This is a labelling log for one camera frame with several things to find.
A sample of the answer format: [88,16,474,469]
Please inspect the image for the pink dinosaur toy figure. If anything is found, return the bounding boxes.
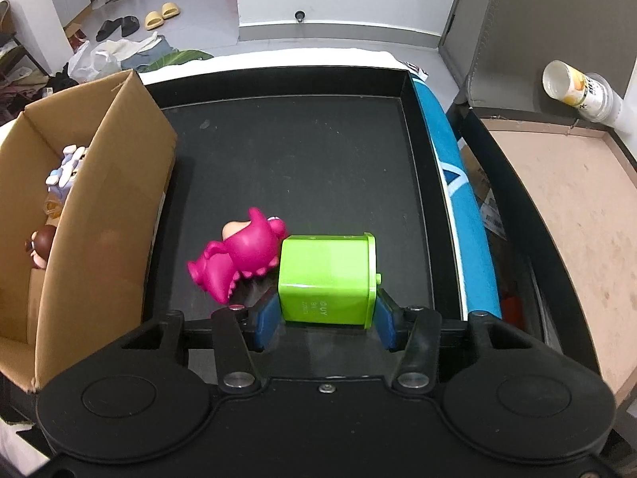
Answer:
[187,207,289,306]

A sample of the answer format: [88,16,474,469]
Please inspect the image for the green plastic square container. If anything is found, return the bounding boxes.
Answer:
[277,232,382,329]

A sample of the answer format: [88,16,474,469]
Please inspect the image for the lavender cube character toy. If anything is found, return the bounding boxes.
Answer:
[45,145,88,202]

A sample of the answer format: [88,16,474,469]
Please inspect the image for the blue white cushion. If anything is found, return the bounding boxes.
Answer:
[411,76,501,319]

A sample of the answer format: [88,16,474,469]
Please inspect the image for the black tray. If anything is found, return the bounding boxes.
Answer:
[141,65,472,379]

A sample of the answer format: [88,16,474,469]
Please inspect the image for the brown-haired doll figurine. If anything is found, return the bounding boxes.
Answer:
[25,225,56,270]

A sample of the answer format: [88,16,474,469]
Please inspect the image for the cardboard box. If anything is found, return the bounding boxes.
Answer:
[1,71,177,393]

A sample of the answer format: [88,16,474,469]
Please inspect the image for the green cartoon cushion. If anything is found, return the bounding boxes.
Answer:
[137,50,213,73]

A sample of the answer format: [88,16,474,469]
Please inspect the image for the white plastic bag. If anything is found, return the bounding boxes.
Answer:
[67,41,121,83]

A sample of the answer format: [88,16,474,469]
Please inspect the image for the grey folded panel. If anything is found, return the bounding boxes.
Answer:
[440,0,636,124]

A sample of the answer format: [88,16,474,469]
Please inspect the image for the left yellow slipper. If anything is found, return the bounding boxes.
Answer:
[145,11,164,31]

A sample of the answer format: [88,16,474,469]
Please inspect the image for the yellow slipper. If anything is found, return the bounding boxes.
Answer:
[145,11,164,31]
[161,2,180,21]

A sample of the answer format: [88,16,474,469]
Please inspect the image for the right black slipper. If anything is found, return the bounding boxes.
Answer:
[121,15,139,38]

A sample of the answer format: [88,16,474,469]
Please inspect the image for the black slipper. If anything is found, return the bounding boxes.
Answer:
[121,15,139,38]
[95,18,122,42]

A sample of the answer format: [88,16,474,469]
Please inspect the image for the right yellow slipper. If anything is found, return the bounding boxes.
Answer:
[161,2,180,21]

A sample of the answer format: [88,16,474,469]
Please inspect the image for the left black slipper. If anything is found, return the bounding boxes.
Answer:
[95,18,122,42]

